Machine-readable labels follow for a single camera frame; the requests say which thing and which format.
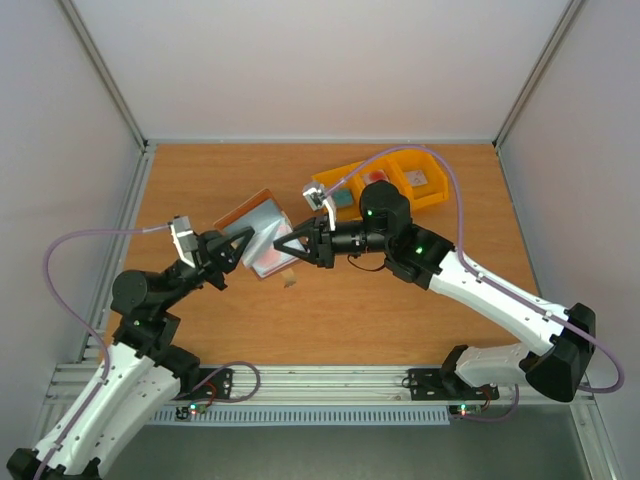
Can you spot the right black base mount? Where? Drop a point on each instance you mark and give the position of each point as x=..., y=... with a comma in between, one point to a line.
x=427, y=384

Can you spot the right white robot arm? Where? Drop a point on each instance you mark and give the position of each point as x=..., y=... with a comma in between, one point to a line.
x=555, y=343

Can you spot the teal card stack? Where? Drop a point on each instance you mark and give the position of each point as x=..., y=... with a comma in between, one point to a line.
x=342, y=198

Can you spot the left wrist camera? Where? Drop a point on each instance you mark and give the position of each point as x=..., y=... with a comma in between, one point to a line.
x=184, y=239

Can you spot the brown leather card holder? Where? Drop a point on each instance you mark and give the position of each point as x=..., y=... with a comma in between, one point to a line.
x=261, y=212

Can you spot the right circuit board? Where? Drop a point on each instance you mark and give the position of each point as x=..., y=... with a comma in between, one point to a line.
x=465, y=410

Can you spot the yellow three-compartment bin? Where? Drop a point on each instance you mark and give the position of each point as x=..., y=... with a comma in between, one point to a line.
x=395, y=164

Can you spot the aluminium front rail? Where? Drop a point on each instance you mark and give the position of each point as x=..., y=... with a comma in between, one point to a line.
x=301, y=385

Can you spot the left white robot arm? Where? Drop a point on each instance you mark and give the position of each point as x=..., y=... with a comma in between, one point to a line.
x=142, y=369

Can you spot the grey white card stack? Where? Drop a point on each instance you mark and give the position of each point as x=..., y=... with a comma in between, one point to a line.
x=416, y=178

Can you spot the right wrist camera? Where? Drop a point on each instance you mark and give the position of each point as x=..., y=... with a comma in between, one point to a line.
x=318, y=199

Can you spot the left circuit board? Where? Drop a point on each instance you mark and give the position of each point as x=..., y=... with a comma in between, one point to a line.
x=192, y=411

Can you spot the circuit board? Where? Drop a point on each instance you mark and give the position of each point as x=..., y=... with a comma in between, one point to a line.
x=465, y=410
x=192, y=411

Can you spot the red circle card stack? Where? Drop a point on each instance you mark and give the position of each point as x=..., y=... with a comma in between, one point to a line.
x=374, y=176

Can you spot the red circle white card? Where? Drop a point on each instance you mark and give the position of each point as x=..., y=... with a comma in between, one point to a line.
x=267, y=260

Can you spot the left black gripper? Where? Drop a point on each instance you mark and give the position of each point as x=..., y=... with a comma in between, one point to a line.
x=222, y=250

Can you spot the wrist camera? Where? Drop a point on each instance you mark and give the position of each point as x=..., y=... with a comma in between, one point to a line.
x=184, y=239
x=318, y=199

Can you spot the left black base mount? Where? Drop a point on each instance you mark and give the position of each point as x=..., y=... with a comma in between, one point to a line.
x=218, y=385

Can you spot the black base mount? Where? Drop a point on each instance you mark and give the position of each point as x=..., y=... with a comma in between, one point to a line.
x=218, y=385
x=427, y=384

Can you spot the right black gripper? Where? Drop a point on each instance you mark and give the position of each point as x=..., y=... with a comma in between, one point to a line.
x=323, y=243

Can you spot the grey slotted cable duct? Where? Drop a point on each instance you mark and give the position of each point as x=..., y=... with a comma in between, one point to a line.
x=273, y=416

